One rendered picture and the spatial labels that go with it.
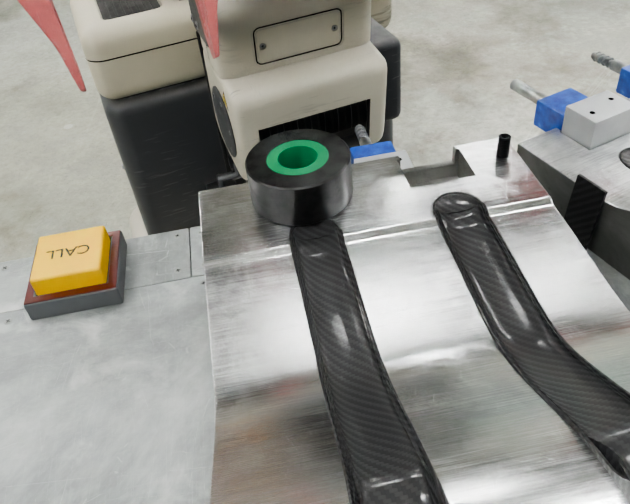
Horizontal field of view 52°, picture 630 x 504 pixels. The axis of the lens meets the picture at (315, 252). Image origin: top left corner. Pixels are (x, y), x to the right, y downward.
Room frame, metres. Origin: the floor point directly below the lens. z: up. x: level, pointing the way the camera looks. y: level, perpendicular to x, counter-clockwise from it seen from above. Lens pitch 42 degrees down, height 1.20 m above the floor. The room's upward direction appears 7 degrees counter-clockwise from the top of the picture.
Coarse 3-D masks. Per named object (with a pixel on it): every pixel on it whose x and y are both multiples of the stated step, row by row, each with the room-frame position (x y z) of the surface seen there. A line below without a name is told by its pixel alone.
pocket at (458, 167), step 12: (456, 156) 0.44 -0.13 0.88; (408, 168) 0.44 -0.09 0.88; (420, 168) 0.44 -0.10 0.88; (432, 168) 0.44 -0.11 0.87; (444, 168) 0.44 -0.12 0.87; (456, 168) 0.44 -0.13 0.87; (468, 168) 0.42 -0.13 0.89; (408, 180) 0.44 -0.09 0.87; (420, 180) 0.44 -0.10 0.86; (432, 180) 0.44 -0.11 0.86; (444, 180) 0.44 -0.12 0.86
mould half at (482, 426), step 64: (384, 192) 0.40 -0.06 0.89; (448, 192) 0.39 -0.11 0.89; (512, 192) 0.38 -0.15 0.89; (256, 256) 0.34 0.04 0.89; (384, 256) 0.33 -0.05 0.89; (448, 256) 0.32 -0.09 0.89; (576, 256) 0.31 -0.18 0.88; (256, 320) 0.29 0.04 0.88; (384, 320) 0.27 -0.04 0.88; (448, 320) 0.27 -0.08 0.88; (576, 320) 0.25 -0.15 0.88; (256, 384) 0.24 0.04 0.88; (320, 384) 0.23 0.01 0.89; (448, 384) 0.21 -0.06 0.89; (512, 384) 0.20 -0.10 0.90; (256, 448) 0.18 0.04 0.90; (320, 448) 0.17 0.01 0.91; (448, 448) 0.16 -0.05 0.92; (512, 448) 0.15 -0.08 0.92; (576, 448) 0.15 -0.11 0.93
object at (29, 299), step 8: (112, 232) 0.48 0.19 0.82; (112, 240) 0.46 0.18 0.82; (112, 248) 0.45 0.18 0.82; (112, 256) 0.44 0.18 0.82; (32, 264) 0.44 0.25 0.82; (112, 264) 0.43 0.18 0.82; (112, 272) 0.42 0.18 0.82; (112, 280) 0.41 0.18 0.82; (32, 288) 0.41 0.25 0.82; (80, 288) 0.41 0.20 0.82; (88, 288) 0.40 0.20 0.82; (96, 288) 0.40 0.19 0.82; (104, 288) 0.40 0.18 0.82; (32, 296) 0.40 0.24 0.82; (40, 296) 0.40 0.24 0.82; (48, 296) 0.40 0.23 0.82; (56, 296) 0.40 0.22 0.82; (64, 296) 0.40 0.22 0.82; (24, 304) 0.39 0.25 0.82
